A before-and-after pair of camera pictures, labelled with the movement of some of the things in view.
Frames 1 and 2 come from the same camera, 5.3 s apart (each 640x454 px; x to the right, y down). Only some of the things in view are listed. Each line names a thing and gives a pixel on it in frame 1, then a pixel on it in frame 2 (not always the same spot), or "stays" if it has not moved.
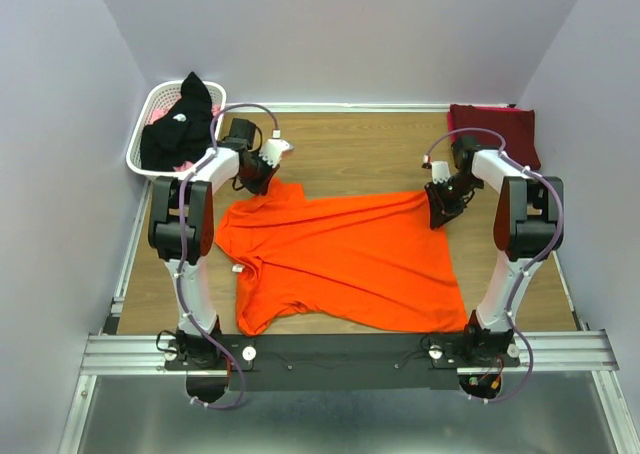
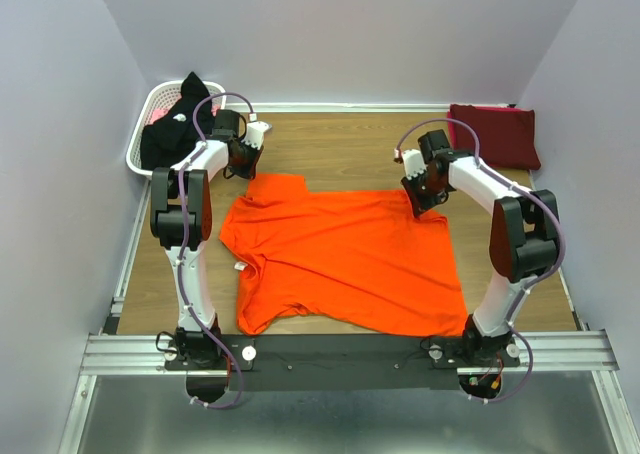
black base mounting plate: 414,361 stays
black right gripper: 439,210 to 418,204
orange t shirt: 380,259 stays
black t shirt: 179,135 stays
